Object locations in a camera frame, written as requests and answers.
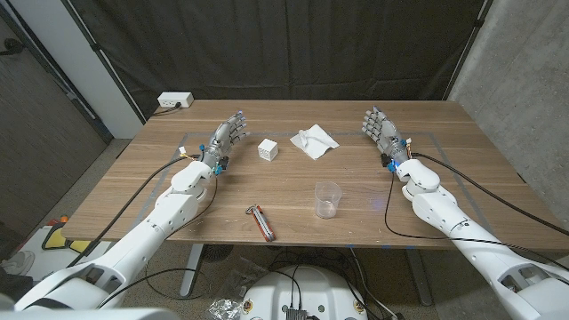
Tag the white tissue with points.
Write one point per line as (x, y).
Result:
(318, 142)

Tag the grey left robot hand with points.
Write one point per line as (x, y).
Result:
(224, 138)

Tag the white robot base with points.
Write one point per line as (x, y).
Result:
(311, 289)

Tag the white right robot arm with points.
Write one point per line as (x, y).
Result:
(444, 209)

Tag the orange grey toy knife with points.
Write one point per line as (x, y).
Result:
(264, 226)

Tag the black backdrop curtain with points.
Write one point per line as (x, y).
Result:
(284, 49)

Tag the clear plastic measuring cup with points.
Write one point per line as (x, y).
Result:
(327, 206)

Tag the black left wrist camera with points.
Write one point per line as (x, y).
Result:
(223, 163)

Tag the clear plastic bag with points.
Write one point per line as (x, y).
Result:
(242, 277)

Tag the white lattice block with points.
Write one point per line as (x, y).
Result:
(268, 150)

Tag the black backdrop pole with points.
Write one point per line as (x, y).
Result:
(478, 21)
(95, 46)

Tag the grey heatsink box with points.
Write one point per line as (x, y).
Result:
(295, 314)

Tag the yellow black floor object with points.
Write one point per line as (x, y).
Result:
(58, 240)

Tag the white power strip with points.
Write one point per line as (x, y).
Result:
(175, 99)

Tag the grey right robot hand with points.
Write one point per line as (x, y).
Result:
(386, 135)

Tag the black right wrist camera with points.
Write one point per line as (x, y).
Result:
(386, 160)

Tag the crumpled silver foil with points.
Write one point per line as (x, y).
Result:
(224, 309)

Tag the grey table leg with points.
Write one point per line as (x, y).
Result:
(418, 275)

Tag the white robot chest cover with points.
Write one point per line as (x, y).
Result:
(89, 314)

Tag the white table leg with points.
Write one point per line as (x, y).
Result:
(191, 271)

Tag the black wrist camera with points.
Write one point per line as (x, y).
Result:
(386, 160)
(223, 163)

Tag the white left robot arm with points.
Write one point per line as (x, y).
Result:
(169, 213)

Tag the black round floor fan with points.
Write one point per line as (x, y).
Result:
(217, 252)

